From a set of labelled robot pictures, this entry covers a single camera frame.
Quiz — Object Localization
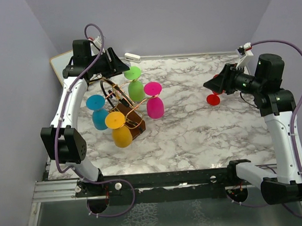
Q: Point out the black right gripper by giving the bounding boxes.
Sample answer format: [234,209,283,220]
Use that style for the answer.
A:
[203,61,264,98]

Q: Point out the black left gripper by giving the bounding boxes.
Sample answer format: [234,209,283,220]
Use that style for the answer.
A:
[87,47,130,79]

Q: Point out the red wine glass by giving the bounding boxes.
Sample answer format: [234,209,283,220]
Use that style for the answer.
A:
[205,74,224,107]

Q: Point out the green wine glass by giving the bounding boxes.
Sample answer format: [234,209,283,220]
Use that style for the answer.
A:
[124,66,145,102]

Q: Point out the pink wine glass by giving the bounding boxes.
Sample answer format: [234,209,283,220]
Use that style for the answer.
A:
[144,81,164,119]

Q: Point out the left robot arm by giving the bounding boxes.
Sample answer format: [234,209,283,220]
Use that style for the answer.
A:
[40,39,129,196]

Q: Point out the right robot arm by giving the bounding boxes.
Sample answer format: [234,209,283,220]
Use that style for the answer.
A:
[203,54,302,205]

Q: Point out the blue wine glass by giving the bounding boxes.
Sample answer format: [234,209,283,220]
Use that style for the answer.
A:
[86,94,109,130]

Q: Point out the yellow wine glass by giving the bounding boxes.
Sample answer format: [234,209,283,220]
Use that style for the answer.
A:
[105,111,133,148]

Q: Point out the gold framed whiteboard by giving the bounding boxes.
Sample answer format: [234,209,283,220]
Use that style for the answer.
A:
[49,50,73,86]

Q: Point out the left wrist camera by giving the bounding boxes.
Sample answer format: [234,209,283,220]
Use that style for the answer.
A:
[88,36,102,55]

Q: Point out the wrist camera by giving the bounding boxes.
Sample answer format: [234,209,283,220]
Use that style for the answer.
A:
[236,42,254,69]
[88,36,102,55]

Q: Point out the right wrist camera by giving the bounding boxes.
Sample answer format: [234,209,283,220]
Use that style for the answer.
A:
[236,42,254,69]

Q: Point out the gold wire glass rack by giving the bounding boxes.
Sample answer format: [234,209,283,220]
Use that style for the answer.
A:
[100,78,146,140]

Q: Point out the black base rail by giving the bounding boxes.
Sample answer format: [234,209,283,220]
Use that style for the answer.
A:
[73,157,258,208]

